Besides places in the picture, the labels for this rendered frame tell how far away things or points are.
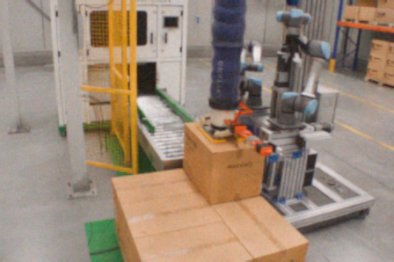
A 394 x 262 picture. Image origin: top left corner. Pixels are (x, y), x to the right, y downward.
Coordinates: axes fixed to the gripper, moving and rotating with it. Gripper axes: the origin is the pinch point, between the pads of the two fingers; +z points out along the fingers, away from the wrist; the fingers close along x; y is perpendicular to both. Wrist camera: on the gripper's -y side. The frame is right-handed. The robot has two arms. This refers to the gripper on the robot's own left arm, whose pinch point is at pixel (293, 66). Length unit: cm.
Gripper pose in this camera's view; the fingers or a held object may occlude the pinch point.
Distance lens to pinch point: 229.6
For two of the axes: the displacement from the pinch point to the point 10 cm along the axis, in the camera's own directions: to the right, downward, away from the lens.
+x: 3.8, 3.4, -8.6
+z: -0.4, 9.3, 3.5
